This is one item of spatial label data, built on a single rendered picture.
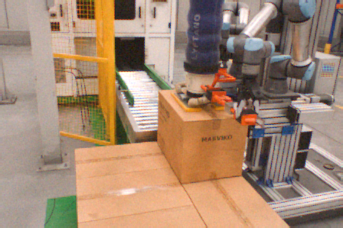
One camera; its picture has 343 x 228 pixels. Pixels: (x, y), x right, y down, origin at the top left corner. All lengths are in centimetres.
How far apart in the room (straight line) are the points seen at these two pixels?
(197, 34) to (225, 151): 71
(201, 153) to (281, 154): 89
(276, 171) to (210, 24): 131
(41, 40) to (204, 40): 153
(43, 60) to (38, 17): 36
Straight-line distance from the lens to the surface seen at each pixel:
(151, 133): 243
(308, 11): 177
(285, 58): 203
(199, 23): 185
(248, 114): 146
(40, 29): 288
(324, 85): 249
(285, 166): 265
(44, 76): 295
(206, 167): 190
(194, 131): 176
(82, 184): 193
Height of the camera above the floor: 158
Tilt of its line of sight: 20 degrees down
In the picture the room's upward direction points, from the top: 2 degrees clockwise
